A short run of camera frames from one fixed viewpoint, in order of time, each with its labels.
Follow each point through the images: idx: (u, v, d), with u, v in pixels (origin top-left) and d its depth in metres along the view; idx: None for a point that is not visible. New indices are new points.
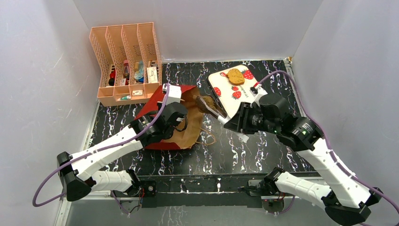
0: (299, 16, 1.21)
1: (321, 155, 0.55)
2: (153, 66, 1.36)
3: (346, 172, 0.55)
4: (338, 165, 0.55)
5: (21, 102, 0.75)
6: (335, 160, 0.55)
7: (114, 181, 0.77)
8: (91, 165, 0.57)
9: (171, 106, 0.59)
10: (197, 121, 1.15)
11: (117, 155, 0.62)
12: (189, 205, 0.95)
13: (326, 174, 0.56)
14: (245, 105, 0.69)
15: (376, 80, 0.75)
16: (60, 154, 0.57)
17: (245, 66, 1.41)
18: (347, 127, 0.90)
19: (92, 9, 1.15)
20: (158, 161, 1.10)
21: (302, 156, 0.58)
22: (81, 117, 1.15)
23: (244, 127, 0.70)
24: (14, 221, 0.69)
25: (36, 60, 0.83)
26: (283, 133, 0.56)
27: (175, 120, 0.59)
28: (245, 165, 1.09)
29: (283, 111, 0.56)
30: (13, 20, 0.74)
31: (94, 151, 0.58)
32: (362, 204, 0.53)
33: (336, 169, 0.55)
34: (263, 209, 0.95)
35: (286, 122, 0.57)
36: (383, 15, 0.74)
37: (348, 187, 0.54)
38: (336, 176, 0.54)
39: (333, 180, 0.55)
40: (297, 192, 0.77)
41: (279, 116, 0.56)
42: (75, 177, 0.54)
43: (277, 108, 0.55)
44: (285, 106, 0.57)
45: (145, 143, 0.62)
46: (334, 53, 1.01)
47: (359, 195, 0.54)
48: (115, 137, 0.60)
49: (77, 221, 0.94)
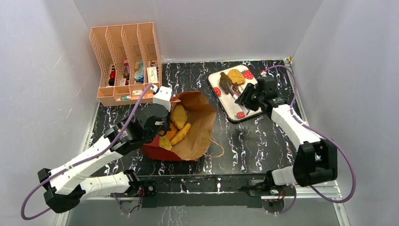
0: (298, 16, 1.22)
1: (280, 111, 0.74)
2: (153, 66, 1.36)
3: (298, 120, 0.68)
4: (294, 117, 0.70)
5: (20, 102, 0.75)
6: (293, 116, 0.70)
7: (107, 185, 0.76)
8: (67, 181, 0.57)
9: (147, 110, 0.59)
10: (206, 131, 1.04)
11: (96, 166, 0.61)
12: (189, 205, 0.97)
13: (286, 128, 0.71)
14: (250, 85, 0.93)
15: (376, 79, 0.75)
16: (40, 171, 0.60)
17: (245, 66, 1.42)
18: (347, 127, 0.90)
19: (92, 8, 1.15)
20: (158, 161, 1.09)
21: (275, 119, 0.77)
22: (82, 117, 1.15)
23: (245, 101, 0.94)
24: (14, 221, 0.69)
25: (36, 61, 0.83)
26: (263, 101, 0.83)
27: (153, 124, 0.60)
28: (245, 165, 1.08)
29: (268, 87, 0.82)
30: (12, 20, 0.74)
31: (70, 166, 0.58)
32: (305, 142, 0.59)
33: (291, 119, 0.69)
34: (263, 209, 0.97)
35: (269, 95, 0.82)
36: (383, 14, 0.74)
37: (298, 132, 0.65)
38: (291, 126, 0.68)
39: (289, 130, 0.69)
40: (283, 176, 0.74)
41: (264, 89, 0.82)
42: (52, 194, 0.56)
43: (265, 82, 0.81)
44: (272, 84, 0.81)
45: (123, 152, 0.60)
46: (334, 53, 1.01)
47: (307, 137, 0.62)
48: (91, 150, 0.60)
49: (78, 220, 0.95)
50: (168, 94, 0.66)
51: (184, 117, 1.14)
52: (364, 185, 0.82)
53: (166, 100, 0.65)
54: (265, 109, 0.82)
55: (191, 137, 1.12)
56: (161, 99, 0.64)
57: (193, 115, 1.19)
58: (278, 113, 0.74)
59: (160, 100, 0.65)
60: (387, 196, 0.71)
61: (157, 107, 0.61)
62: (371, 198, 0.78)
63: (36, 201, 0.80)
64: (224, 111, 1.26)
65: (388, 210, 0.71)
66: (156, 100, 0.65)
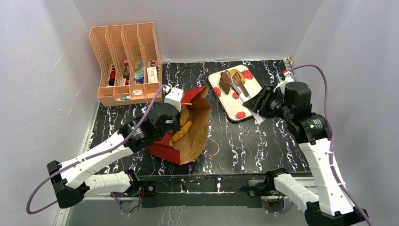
0: (298, 17, 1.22)
1: (318, 150, 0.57)
2: (153, 66, 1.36)
3: (337, 178, 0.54)
4: (332, 168, 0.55)
5: (21, 102, 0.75)
6: (331, 167, 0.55)
7: (109, 183, 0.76)
8: (78, 174, 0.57)
9: (159, 109, 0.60)
10: (202, 129, 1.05)
11: (107, 162, 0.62)
12: (189, 205, 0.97)
13: (317, 177, 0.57)
14: (269, 88, 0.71)
15: (376, 79, 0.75)
16: (50, 163, 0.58)
17: (245, 66, 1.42)
18: (347, 128, 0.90)
19: (92, 9, 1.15)
20: (158, 161, 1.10)
21: (302, 149, 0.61)
22: (81, 117, 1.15)
23: (261, 109, 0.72)
24: (13, 221, 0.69)
25: (36, 61, 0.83)
26: (292, 121, 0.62)
27: (163, 123, 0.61)
28: (245, 165, 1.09)
29: (301, 102, 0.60)
30: (13, 20, 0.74)
31: (83, 159, 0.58)
32: (338, 214, 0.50)
33: (328, 171, 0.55)
34: (263, 209, 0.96)
35: (300, 112, 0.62)
36: (382, 15, 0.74)
37: (331, 192, 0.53)
38: (325, 181, 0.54)
39: (321, 183, 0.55)
40: (287, 191, 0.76)
41: (295, 103, 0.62)
42: (63, 186, 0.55)
43: (298, 94, 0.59)
44: (307, 97, 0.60)
45: (135, 149, 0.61)
46: (333, 53, 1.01)
47: (339, 205, 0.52)
48: (104, 144, 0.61)
49: (78, 220, 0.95)
50: (180, 95, 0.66)
51: (186, 115, 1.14)
52: (363, 185, 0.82)
53: (179, 102, 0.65)
54: (294, 133, 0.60)
55: (191, 135, 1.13)
56: (171, 99, 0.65)
57: (194, 113, 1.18)
58: (312, 150, 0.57)
59: (172, 100, 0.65)
60: (387, 196, 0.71)
61: (168, 106, 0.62)
62: (370, 198, 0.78)
63: (36, 201, 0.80)
64: (224, 111, 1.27)
65: (387, 210, 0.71)
66: (169, 101, 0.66)
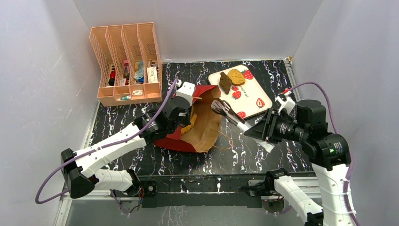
0: (298, 17, 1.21)
1: (333, 178, 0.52)
2: (153, 66, 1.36)
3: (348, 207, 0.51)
4: (345, 196, 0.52)
5: (21, 102, 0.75)
6: (345, 195, 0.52)
7: (115, 178, 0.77)
8: (94, 162, 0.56)
9: (172, 102, 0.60)
10: (214, 123, 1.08)
11: (121, 152, 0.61)
12: (189, 205, 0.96)
13: (327, 199, 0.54)
14: (274, 111, 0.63)
15: (376, 79, 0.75)
16: (64, 151, 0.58)
17: (245, 66, 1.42)
18: (347, 128, 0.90)
19: (92, 9, 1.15)
20: (158, 161, 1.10)
21: (315, 169, 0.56)
22: (81, 117, 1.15)
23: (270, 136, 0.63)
24: (13, 221, 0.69)
25: (36, 61, 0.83)
26: (307, 141, 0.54)
27: (177, 116, 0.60)
28: (245, 165, 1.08)
29: (316, 119, 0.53)
30: (13, 19, 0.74)
31: (98, 148, 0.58)
32: None
33: (340, 198, 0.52)
34: (263, 209, 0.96)
35: (317, 131, 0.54)
36: (382, 14, 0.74)
37: (339, 219, 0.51)
38: (335, 207, 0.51)
39: (331, 206, 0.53)
40: (288, 198, 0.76)
41: (309, 121, 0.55)
42: (78, 173, 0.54)
43: (312, 112, 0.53)
44: (323, 114, 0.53)
45: (148, 141, 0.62)
46: (334, 53, 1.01)
47: None
48: (119, 134, 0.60)
49: (78, 221, 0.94)
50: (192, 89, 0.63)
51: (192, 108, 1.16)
52: (362, 185, 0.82)
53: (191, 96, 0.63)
54: (311, 155, 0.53)
55: (199, 127, 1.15)
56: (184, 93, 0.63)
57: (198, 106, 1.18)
58: (327, 175, 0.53)
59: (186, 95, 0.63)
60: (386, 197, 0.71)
61: (180, 99, 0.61)
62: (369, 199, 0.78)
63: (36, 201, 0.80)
64: None
65: (386, 210, 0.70)
66: (180, 95, 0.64)
